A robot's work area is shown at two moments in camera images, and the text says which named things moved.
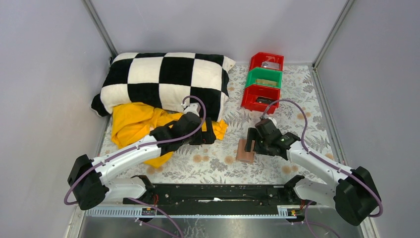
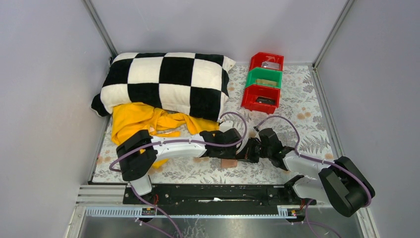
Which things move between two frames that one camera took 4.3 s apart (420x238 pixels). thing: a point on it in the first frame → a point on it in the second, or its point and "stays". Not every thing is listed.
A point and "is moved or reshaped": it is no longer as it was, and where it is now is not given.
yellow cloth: (131, 121) stays
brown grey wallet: (242, 156) is moved or reshaped
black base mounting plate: (217, 198) stays
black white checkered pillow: (162, 81) stays
